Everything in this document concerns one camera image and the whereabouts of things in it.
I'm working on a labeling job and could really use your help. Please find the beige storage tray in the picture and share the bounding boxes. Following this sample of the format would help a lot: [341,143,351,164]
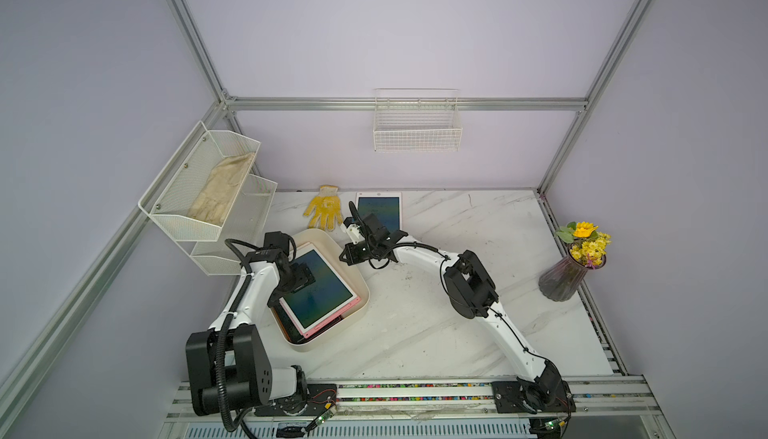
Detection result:
[272,229,370,352]

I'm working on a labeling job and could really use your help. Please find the purple glass vase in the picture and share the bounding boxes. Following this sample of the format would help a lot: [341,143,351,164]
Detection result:
[538,255,607,302]

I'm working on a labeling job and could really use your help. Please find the white mesh two-tier shelf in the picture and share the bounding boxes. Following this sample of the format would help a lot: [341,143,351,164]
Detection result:
[138,123,277,276]

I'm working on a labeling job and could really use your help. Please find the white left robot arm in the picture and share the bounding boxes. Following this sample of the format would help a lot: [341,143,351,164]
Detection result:
[185,231,314,438]

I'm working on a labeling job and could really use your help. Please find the aluminium frame profiles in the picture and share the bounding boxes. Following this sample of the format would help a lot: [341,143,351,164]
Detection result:
[0,0,679,439]

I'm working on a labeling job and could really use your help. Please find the yellow flower bouquet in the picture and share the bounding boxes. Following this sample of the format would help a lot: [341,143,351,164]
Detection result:
[556,222,612,269]

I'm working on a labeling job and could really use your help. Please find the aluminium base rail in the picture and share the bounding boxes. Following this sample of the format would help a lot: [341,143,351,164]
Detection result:
[164,374,661,425]

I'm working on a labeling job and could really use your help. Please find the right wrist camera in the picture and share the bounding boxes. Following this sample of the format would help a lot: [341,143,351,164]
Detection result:
[342,219,366,244]

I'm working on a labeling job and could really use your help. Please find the beige glove in shelf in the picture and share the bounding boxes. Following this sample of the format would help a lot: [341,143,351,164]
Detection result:
[188,152,256,226]

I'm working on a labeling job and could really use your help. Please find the white wire wall basket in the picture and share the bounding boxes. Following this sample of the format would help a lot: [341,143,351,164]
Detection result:
[373,88,463,153]

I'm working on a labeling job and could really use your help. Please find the yellow work glove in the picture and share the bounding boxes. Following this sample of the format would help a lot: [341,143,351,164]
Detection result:
[303,185,343,231]

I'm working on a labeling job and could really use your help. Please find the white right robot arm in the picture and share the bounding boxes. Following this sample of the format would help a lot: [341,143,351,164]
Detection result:
[339,203,573,414]

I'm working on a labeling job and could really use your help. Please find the dark red bottom tablet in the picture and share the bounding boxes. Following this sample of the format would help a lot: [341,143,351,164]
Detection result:
[272,305,307,345]

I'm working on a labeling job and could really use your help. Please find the pink white writing tablet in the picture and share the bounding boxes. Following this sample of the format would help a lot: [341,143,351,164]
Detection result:
[356,192,402,232]

